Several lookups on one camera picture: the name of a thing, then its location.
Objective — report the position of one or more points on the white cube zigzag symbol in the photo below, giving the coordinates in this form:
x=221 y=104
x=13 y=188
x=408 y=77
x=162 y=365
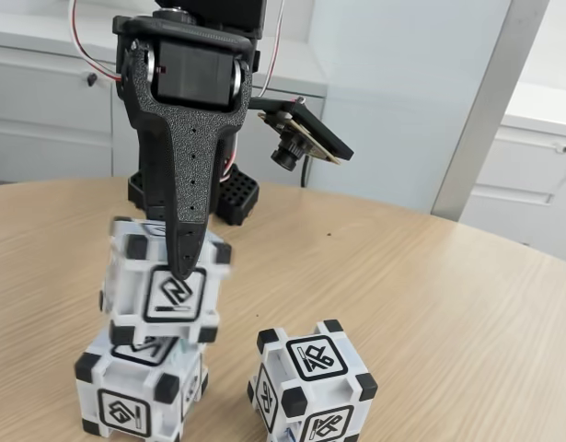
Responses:
x=135 y=281

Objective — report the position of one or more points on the white cube crossed-loop symbol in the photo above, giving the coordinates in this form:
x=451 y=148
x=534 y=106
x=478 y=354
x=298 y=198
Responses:
x=315 y=357

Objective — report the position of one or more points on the black cabinet key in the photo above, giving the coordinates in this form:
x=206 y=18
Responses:
x=92 y=79

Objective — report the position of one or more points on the white low cabinet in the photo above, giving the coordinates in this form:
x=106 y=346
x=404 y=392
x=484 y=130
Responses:
x=43 y=115

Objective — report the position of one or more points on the white cube stacked-diamond symbol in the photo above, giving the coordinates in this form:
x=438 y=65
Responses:
x=126 y=387

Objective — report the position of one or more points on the white drawer cabinet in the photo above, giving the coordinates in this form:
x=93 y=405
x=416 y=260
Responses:
x=517 y=175

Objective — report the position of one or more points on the silver cabinet lock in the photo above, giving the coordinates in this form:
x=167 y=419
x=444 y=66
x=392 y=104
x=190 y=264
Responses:
x=562 y=149

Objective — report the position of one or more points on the camera module on black mount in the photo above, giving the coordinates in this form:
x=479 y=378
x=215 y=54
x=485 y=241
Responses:
x=310 y=124

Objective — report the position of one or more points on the grey metal partition post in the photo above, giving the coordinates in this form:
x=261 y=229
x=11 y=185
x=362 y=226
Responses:
x=485 y=115

